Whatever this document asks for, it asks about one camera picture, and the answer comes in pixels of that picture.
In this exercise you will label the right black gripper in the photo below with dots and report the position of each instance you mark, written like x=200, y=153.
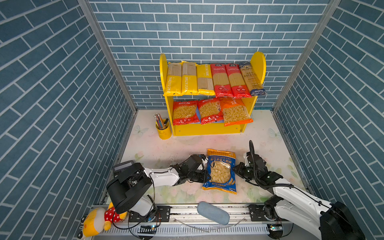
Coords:
x=238, y=171

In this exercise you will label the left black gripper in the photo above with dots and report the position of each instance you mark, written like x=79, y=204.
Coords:
x=204, y=179

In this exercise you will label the blue macaroni bag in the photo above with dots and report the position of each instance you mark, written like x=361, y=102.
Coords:
x=220, y=168

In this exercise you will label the red fusilli bag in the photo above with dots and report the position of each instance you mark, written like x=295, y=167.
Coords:
x=185, y=113
x=210, y=111

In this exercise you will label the orange macaroni bag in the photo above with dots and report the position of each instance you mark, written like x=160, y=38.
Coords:
x=234, y=112

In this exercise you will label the yellow spaghetti bag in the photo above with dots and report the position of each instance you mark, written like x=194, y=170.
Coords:
x=173, y=86
x=205, y=80
x=189, y=79

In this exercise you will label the dark blue spaghetti bag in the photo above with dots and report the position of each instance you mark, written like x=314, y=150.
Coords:
x=252, y=81

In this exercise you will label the red spaghetti bag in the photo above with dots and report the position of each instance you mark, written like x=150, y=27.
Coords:
x=221, y=81
x=237, y=83

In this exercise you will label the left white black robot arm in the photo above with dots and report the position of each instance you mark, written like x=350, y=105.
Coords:
x=127, y=190

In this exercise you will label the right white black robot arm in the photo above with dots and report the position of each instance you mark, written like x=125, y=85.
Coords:
x=321, y=218

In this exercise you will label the yellow pencil cup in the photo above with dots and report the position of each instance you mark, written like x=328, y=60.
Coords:
x=166, y=132

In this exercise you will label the coloured pencils bunch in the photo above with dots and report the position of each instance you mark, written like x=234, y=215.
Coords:
x=161, y=124

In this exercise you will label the grey blue pouch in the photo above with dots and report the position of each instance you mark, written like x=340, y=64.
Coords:
x=213, y=213

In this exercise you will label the black calculator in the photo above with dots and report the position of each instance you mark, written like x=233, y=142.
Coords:
x=122, y=166

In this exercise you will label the yellow plush toy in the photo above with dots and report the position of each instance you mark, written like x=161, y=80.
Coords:
x=99, y=220

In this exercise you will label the aluminium rail base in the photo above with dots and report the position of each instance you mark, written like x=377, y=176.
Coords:
x=206, y=219

